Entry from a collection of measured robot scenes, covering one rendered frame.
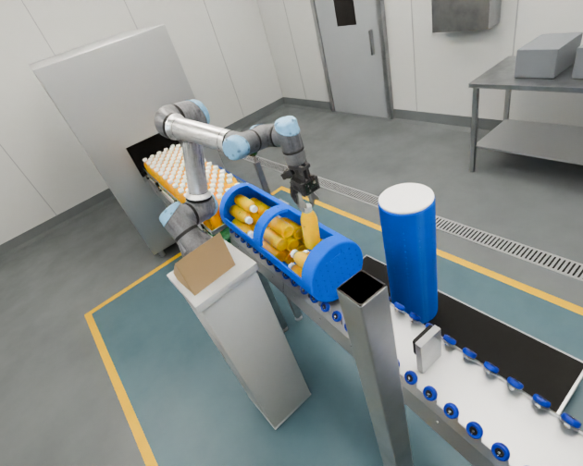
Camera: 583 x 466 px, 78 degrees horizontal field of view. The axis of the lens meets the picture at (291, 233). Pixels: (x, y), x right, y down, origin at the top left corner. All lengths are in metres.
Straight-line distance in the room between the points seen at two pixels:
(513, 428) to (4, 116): 5.86
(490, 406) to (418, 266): 0.94
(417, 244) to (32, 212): 5.36
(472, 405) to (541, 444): 0.18
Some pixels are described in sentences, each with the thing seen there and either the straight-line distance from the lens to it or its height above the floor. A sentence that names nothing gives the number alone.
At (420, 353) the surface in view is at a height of 1.05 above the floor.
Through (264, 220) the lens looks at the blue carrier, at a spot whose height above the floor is 1.22.
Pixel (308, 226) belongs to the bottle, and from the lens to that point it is 1.40.
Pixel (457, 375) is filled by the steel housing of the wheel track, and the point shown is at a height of 0.93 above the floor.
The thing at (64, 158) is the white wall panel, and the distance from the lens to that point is 6.08.
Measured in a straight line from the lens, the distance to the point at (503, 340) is 2.46.
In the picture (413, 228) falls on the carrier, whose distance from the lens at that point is 1.91.
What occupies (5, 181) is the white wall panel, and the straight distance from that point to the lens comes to 6.10.
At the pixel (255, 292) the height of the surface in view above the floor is 1.00.
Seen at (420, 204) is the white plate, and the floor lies 1.04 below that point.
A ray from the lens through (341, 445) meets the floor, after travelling 2.32.
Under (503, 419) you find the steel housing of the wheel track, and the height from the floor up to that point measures 0.93.
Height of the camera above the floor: 2.13
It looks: 36 degrees down
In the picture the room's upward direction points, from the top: 18 degrees counter-clockwise
